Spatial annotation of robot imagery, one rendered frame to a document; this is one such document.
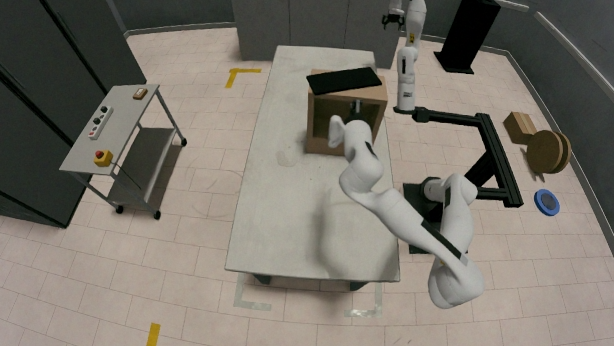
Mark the tan open-front wooden cabinet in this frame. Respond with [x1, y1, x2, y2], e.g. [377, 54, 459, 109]
[307, 75, 388, 156]

